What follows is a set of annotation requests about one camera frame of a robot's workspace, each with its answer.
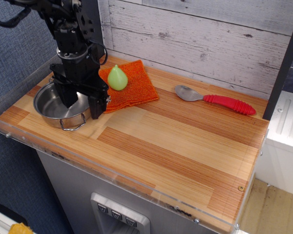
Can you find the spoon with red handle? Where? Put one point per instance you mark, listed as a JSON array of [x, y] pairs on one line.
[[188, 94]]

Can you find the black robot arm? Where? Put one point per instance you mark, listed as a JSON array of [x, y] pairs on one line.
[[68, 24]]

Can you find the yellow object bottom left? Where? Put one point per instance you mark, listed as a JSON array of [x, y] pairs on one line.
[[20, 228]]

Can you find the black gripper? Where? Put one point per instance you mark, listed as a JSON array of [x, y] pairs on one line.
[[81, 75]]

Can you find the grey cabinet with buttons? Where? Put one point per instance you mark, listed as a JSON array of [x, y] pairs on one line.
[[95, 205]]

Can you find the dark vertical post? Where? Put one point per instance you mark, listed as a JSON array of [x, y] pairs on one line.
[[279, 82], [95, 34]]

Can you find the silver pot with handles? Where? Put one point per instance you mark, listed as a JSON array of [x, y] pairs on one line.
[[48, 104]]

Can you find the white appliance at right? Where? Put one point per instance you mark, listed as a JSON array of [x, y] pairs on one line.
[[275, 163]]

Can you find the dark left vertical post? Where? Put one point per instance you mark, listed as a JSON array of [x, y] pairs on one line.
[[95, 34]]

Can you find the dark right vertical post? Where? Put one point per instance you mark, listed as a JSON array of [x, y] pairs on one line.
[[279, 82]]

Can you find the clear acrylic table guard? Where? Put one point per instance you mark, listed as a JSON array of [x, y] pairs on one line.
[[24, 183]]

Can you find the orange knitted cloth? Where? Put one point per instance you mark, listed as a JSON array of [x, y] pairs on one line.
[[139, 88]]

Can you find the green plastic pear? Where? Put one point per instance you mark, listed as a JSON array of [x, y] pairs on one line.
[[117, 79]]

